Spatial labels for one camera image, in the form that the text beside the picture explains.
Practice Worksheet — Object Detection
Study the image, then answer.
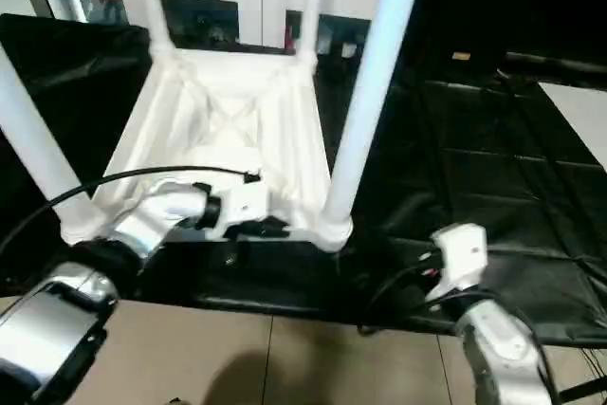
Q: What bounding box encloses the white plastic table top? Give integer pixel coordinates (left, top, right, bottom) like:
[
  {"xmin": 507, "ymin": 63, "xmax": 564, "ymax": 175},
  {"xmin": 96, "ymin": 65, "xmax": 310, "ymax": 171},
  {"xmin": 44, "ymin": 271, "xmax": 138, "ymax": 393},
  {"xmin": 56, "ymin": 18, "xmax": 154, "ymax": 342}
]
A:
[{"xmin": 62, "ymin": 45, "xmax": 357, "ymax": 252}]

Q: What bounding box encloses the black work mat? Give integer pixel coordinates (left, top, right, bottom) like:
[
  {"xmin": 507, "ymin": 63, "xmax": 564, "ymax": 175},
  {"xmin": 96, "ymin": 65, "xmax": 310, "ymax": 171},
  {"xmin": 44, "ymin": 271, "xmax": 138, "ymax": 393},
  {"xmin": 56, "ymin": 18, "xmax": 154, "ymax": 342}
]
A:
[{"xmin": 0, "ymin": 14, "xmax": 607, "ymax": 345}]

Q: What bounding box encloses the black folding stand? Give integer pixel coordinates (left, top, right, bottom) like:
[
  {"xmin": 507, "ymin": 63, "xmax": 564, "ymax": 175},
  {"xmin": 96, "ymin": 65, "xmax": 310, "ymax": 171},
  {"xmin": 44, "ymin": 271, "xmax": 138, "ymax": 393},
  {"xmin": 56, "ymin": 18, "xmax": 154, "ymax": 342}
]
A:
[{"xmin": 560, "ymin": 381, "xmax": 607, "ymax": 405}]

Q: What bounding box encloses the white flat board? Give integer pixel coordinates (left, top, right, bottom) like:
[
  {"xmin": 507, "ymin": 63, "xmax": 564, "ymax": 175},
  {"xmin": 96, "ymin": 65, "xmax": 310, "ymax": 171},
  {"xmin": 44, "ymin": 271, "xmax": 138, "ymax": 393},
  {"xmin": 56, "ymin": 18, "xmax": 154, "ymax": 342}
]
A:
[{"xmin": 539, "ymin": 83, "xmax": 607, "ymax": 171}]

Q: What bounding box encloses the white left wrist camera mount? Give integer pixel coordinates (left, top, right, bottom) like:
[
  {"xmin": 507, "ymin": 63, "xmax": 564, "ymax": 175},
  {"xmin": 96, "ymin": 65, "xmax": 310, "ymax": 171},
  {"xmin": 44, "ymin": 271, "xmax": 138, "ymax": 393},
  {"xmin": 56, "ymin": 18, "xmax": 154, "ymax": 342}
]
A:
[{"xmin": 194, "ymin": 177, "xmax": 270, "ymax": 241}]

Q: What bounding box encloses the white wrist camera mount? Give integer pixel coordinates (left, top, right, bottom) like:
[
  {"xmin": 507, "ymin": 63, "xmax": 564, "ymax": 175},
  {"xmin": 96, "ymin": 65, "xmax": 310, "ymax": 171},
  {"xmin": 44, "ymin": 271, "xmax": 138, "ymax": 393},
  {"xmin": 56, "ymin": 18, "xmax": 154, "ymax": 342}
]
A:
[
  {"xmin": 194, "ymin": 177, "xmax": 270, "ymax": 241},
  {"xmin": 431, "ymin": 224, "xmax": 490, "ymax": 298}
]

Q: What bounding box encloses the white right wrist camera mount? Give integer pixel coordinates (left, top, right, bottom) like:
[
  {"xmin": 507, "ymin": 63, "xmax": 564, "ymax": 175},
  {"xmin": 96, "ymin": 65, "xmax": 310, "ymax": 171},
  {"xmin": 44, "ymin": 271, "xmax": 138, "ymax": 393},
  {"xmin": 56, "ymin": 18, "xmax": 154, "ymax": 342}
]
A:
[{"xmin": 431, "ymin": 224, "xmax": 490, "ymax": 298}]

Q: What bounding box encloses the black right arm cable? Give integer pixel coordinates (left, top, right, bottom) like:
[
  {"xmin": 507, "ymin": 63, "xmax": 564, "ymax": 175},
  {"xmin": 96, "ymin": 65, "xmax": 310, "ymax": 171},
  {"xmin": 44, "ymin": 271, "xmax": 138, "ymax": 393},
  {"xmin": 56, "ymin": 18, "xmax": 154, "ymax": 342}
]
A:
[{"xmin": 357, "ymin": 255, "xmax": 561, "ymax": 396}]

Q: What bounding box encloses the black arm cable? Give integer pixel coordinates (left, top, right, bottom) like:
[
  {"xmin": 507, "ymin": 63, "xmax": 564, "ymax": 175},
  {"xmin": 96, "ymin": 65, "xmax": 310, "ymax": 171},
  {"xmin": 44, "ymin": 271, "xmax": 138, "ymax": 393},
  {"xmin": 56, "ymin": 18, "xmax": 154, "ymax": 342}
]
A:
[
  {"xmin": 0, "ymin": 166, "xmax": 263, "ymax": 256},
  {"xmin": 357, "ymin": 255, "xmax": 561, "ymax": 396}
]

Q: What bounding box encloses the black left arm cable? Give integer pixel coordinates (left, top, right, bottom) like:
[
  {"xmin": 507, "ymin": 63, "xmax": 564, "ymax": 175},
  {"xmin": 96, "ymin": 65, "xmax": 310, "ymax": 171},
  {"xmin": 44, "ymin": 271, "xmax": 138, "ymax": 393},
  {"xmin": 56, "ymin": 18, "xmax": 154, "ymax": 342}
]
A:
[{"xmin": 0, "ymin": 166, "xmax": 263, "ymax": 256}]

